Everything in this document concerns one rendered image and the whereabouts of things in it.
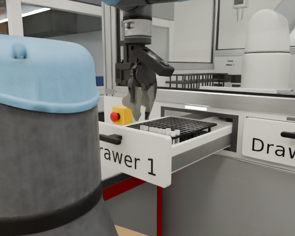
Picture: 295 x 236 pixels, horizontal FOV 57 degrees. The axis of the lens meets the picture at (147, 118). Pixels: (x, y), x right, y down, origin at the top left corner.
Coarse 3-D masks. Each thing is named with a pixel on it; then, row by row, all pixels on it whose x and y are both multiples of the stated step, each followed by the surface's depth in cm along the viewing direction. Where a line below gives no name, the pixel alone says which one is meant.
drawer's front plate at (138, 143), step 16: (112, 128) 66; (128, 128) 63; (112, 144) 67; (128, 144) 63; (144, 144) 59; (160, 144) 56; (112, 160) 68; (144, 160) 60; (160, 160) 57; (144, 176) 61; (160, 176) 58
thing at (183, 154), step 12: (204, 120) 90; (216, 132) 75; (228, 132) 80; (180, 144) 62; (192, 144) 66; (204, 144) 70; (216, 144) 75; (228, 144) 81; (180, 156) 62; (192, 156) 66; (204, 156) 71; (180, 168) 63
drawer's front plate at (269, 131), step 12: (252, 120) 75; (264, 120) 73; (252, 132) 76; (264, 132) 73; (276, 132) 71; (264, 144) 74; (276, 144) 72; (288, 144) 70; (252, 156) 76; (264, 156) 74; (276, 156) 72; (288, 156) 70
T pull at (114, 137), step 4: (100, 136) 64; (104, 136) 63; (108, 136) 62; (112, 136) 63; (116, 136) 63; (120, 136) 63; (104, 140) 63; (108, 140) 62; (112, 140) 61; (116, 140) 60; (120, 140) 60; (116, 144) 60
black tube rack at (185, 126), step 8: (152, 120) 87; (160, 120) 87; (168, 120) 88; (176, 120) 87; (184, 120) 88; (192, 120) 88; (176, 128) 76; (184, 128) 76; (192, 128) 76; (200, 128) 76; (208, 128) 82; (184, 136) 80; (192, 136) 75
